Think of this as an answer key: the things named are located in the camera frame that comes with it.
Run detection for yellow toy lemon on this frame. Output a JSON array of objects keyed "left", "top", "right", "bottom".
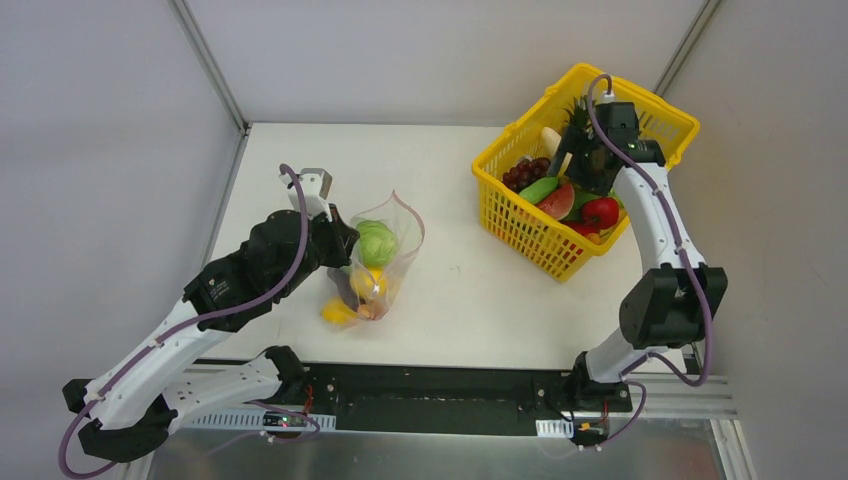
[
  {"left": 349, "top": 268, "right": 388, "bottom": 300},
  {"left": 320, "top": 297, "right": 358, "bottom": 326}
]

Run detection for clear zip top bag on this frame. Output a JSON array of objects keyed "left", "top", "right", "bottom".
[{"left": 321, "top": 193, "right": 425, "bottom": 326}]

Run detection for white toy radish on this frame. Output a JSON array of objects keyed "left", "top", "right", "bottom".
[{"left": 540, "top": 127, "right": 562, "bottom": 159}]

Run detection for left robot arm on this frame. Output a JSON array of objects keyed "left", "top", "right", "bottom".
[{"left": 62, "top": 205, "right": 359, "bottom": 463}]

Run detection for small green toy vegetable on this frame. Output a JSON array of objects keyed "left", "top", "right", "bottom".
[{"left": 519, "top": 176, "right": 559, "bottom": 205}]

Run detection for green toy cabbage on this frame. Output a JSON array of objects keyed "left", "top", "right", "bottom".
[{"left": 356, "top": 220, "right": 399, "bottom": 268}]

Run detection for toy watermelon slice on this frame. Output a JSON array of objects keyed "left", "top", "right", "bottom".
[{"left": 536, "top": 183, "right": 575, "bottom": 221}]

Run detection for yellow plastic basket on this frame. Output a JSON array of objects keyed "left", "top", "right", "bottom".
[{"left": 471, "top": 63, "right": 700, "bottom": 283}]

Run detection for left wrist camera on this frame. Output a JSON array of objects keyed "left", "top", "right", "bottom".
[{"left": 286, "top": 168, "right": 333, "bottom": 219}]

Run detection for toy pineapple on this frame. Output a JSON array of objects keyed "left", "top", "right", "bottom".
[{"left": 562, "top": 95, "right": 592, "bottom": 133}]

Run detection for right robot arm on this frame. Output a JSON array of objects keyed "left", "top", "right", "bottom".
[{"left": 559, "top": 102, "right": 728, "bottom": 410}]

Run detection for red toy tomato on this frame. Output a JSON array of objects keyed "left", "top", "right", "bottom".
[{"left": 580, "top": 197, "right": 620, "bottom": 230}]

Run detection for toy purple grapes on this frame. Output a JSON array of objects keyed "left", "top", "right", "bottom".
[{"left": 501, "top": 156, "right": 550, "bottom": 193}]

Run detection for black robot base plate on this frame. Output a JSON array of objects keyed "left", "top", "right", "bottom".
[{"left": 269, "top": 347, "right": 633, "bottom": 436}]

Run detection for toy steak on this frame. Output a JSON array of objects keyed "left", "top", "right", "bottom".
[{"left": 328, "top": 266, "right": 388, "bottom": 321}]

